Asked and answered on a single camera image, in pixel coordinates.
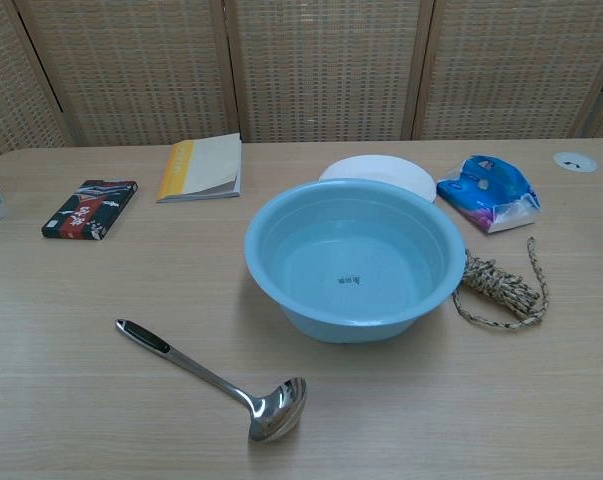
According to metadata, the blue tissue pack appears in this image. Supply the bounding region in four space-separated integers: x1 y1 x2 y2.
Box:
435 154 542 236

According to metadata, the woven wooden folding screen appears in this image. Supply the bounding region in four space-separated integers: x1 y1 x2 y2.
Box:
0 0 603 162

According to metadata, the white round table grommet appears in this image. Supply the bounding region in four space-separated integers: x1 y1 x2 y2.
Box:
552 151 598 175

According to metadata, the braided beige rope bundle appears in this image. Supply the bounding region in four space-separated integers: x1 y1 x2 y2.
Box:
450 236 550 331

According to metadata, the metal ladle with black grip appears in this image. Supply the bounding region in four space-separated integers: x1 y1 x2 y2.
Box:
114 317 308 443

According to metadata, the light blue plastic basin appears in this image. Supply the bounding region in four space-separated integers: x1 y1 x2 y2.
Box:
243 178 467 345

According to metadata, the yellow and white book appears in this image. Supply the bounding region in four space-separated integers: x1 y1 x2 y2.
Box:
155 132 243 204

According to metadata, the white round plate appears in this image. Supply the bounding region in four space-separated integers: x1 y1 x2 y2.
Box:
318 154 438 204

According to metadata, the black and red box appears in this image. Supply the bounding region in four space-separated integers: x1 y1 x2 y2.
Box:
41 179 140 242

